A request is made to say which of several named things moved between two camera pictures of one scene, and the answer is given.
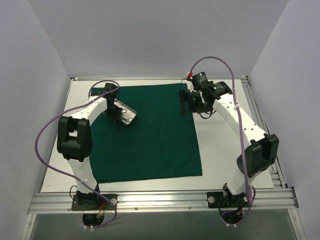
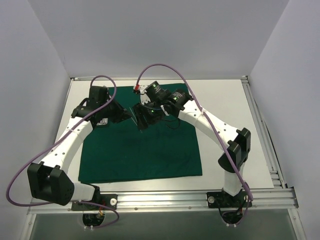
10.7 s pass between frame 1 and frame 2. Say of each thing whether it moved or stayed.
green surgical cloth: stayed
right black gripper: moved
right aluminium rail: stayed
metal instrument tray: moved
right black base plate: stayed
